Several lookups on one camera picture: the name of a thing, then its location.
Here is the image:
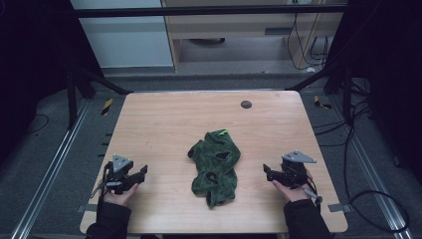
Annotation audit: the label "dark curtain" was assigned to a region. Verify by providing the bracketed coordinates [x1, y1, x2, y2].
[0, 0, 104, 167]
[326, 0, 422, 187]

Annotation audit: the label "white cabinet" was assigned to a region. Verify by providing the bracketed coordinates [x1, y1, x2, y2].
[70, 0, 174, 70]

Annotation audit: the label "black horizontal frame bar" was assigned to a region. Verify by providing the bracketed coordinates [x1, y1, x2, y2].
[72, 3, 348, 20]

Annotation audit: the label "thick black floor cable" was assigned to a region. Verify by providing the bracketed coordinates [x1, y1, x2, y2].
[313, 99, 411, 234]

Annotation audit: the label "person's left hand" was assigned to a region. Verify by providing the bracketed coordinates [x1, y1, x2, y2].
[103, 183, 140, 208]

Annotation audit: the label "black metal stand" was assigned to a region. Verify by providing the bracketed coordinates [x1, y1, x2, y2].
[65, 64, 133, 131]
[286, 61, 371, 125]

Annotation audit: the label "yellow black striped tape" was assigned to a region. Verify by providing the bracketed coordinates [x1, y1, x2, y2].
[101, 98, 114, 117]
[313, 95, 333, 111]

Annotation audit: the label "left hand-held gripper cable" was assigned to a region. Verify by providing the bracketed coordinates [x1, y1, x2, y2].
[90, 161, 113, 213]

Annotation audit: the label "black cables under desk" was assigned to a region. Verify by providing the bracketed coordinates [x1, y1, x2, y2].
[286, 12, 331, 72]

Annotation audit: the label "thin black floor cable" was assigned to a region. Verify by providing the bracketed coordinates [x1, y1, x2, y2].
[25, 113, 51, 135]

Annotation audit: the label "right hand-held gripper cable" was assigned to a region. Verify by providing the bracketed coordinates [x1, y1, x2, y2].
[300, 174, 323, 213]

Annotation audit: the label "person's right hand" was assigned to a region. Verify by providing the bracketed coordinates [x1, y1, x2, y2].
[271, 170, 314, 204]

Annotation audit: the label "dark green garment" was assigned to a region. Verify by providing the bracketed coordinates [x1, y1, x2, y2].
[186, 128, 243, 209]

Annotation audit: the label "hand-held gripper cable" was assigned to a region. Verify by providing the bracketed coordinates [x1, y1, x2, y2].
[90, 161, 113, 213]
[300, 174, 323, 213]

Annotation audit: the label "grey tape strip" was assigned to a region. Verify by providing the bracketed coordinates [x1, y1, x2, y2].
[76, 203, 99, 214]
[327, 202, 352, 214]

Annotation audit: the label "aluminium floor rail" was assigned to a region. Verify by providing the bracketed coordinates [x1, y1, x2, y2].
[326, 96, 414, 239]
[9, 99, 93, 239]

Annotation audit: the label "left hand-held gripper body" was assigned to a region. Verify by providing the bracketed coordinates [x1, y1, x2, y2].
[104, 153, 135, 195]

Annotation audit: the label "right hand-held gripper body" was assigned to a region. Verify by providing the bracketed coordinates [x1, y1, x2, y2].
[275, 150, 318, 189]

